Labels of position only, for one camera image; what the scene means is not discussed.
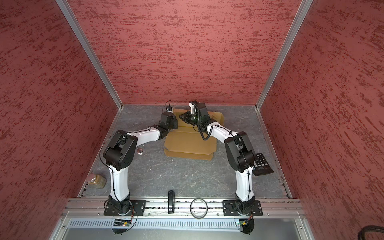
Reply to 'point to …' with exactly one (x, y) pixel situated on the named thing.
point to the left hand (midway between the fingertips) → (174, 121)
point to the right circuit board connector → (248, 225)
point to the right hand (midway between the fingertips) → (179, 118)
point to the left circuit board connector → (118, 222)
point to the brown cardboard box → (185, 142)
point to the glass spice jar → (96, 181)
